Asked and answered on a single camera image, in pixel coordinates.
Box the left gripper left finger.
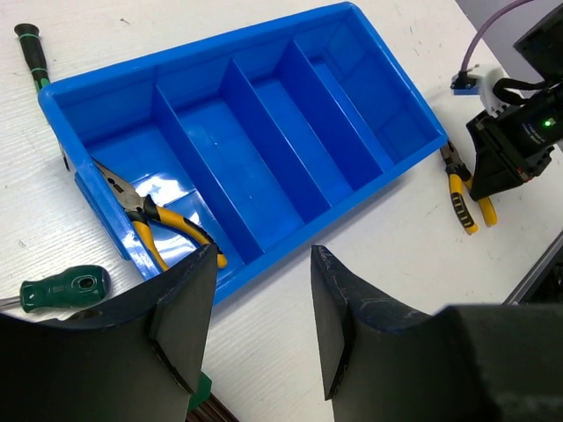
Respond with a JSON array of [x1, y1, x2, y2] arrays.
[[1, 245, 218, 421]]

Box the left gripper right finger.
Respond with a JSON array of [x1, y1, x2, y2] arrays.
[[311, 245, 562, 421]]

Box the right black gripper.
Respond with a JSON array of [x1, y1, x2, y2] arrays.
[[466, 90, 562, 200]]

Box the yellow black cutting pliers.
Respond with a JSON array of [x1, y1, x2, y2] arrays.
[[439, 141, 500, 236]]

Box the green stubby screwdriver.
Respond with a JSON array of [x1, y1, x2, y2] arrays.
[[1, 265, 111, 313]]

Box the yellow black needle-nose pliers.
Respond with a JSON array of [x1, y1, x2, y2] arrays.
[[92, 158, 228, 272]]

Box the green hex key set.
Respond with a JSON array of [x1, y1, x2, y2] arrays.
[[186, 373, 238, 422]]

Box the blue divided plastic bin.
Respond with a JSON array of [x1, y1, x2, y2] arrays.
[[39, 2, 446, 300]]

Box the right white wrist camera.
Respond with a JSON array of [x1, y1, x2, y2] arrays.
[[450, 64, 509, 118]]

